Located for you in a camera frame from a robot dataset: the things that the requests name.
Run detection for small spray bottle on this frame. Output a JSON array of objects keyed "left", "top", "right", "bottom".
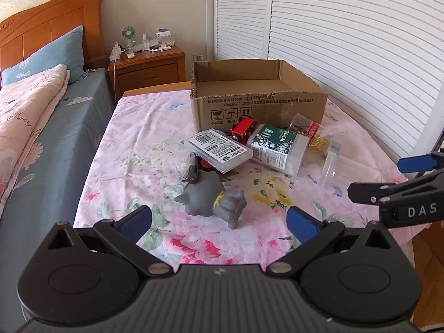
[{"left": 142, "top": 33, "right": 150, "bottom": 51}]

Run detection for wooden nightstand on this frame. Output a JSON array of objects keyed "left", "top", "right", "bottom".
[{"left": 108, "top": 46, "right": 187, "bottom": 102}]

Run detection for white power strip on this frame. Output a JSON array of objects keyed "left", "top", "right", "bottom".
[{"left": 109, "top": 42, "right": 122, "bottom": 61}]

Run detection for red toy train car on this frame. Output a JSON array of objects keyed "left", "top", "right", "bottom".
[{"left": 230, "top": 117, "right": 258, "bottom": 145}]

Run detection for wooden headboard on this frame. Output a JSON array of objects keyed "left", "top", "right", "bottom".
[{"left": 0, "top": 0, "right": 109, "bottom": 70}]

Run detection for grey cat figurine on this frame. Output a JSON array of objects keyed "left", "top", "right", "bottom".
[{"left": 175, "top": 171, "right": 247, "bottom": 229}]

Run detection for clear plastic bottle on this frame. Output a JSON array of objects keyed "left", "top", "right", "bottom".
[{"left": 318, "top": 150, "right": 338, "bottom": 188}]

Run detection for cardboard box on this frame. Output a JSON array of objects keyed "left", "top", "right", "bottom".
[{"left": 190, "top": 59, "right": 328, "bottom": 132}]

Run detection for white phone stand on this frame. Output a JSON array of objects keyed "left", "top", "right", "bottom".
[{"left": 156, "top": 28, "right": 175, "bottom": 51}]

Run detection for white louvered closet door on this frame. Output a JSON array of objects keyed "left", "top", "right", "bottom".
[{"left": 214, "top": 0, "right": 443, "bottom": 159}]

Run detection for clear plastic card case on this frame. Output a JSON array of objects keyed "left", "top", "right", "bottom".
[{"left": 184, "top": 128, "right": 253, "bottom": 174}]

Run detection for pink floral tablecloth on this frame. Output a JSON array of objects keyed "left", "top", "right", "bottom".
[{"left": 74, "top": 91, "right": 404, "bottom": 266}]

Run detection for pink floral quilt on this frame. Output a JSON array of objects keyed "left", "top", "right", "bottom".
[{"left": 1, "top": 64, "right": 70, "bottom": 208}]

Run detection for blue bed sheet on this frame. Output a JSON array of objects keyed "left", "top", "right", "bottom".
[{"left": 1, "top": 69, "right": 115, "bottom": 332}]

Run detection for black toy train car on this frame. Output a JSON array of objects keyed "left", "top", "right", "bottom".
[{"left": 197, "top": 157, "right": 222, "bottom": 175}]

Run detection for medical cotton swab box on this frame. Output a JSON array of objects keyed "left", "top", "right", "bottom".
[{"left": 247, "top": 124, "right": 309, "bottom": 175}]

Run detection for blue pillow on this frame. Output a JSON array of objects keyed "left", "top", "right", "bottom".
[{"left": 1, "top": 26, "right": 85, "bottom": 87}]

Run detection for jar of gold pins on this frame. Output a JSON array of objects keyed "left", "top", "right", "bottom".
[{"left": 288, "top": 113, "right": 341, "bottom": 156}]

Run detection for small green desk fan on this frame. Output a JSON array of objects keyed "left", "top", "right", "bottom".
[{"left": 122, "top": 26, "right": 136, "bottom": 59}]

